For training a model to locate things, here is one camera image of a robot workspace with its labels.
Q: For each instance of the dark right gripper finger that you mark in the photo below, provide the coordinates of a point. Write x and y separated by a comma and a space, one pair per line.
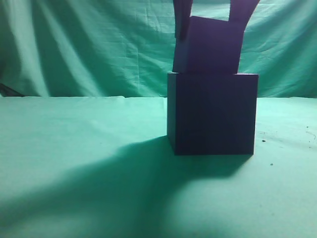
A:
240, 13

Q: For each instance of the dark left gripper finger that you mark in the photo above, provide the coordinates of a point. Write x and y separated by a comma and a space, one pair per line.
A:
182, 13

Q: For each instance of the dark purple cube block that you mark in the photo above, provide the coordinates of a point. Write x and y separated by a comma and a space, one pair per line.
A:
210, 46

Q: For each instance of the dark cube groove box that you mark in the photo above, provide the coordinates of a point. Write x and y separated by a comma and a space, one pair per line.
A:
211, 114

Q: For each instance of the green backdrop cloth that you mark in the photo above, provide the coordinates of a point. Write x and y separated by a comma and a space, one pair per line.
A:
125, 47

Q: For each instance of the green table cloth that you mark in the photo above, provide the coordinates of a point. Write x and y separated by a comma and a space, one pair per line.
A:
102, 167

